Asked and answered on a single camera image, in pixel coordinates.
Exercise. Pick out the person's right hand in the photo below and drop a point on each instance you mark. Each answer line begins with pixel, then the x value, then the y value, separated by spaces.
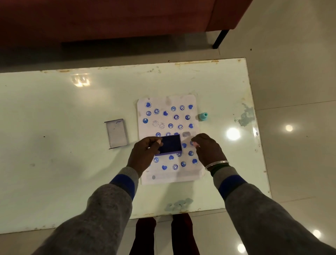
pixel 209 152

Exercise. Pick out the person's left hand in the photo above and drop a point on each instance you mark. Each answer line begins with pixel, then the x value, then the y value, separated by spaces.
pixel 141 156

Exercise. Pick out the person's left thumb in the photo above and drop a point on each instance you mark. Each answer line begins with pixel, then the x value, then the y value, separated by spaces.
pixel 155 142

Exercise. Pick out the person's right fingers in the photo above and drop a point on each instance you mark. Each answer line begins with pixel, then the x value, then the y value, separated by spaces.
pixel 195 140

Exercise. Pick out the blue ink pad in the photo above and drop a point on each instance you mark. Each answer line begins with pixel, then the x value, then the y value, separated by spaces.
pixel 170 144

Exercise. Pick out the person's left forearm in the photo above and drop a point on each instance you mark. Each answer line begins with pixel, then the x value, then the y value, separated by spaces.
pixel 105 210

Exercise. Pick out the person's right forearm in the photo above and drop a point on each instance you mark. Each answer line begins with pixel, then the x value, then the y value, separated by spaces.
pixel 257 215

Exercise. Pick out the white paper with blue stamps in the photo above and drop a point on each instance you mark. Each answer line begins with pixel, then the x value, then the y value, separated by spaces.
pixel 168 120

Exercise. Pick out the teal stamp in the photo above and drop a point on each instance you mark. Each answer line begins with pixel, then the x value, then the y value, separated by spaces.
pixel 203 116

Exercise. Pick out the silver bangle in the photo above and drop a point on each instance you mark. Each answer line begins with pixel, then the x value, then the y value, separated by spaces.
pixel 216 164

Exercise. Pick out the white ink pad lid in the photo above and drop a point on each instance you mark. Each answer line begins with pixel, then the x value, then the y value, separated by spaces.
pixel 116 133

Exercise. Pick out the person's left leg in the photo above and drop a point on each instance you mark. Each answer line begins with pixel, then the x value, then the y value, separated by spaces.
pixel 143 237

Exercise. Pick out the person's leg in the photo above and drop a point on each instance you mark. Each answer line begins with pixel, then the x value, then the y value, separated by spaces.
pixel 143 237
pixel 183 236

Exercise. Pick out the person's right leg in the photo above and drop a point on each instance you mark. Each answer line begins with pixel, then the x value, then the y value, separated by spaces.
pixel 183 236

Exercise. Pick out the black sofa leg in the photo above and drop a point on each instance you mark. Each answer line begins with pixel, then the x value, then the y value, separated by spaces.
pixel 220 39

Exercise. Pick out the red sofa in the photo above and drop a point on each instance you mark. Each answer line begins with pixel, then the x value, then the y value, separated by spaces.
pixel 105 18

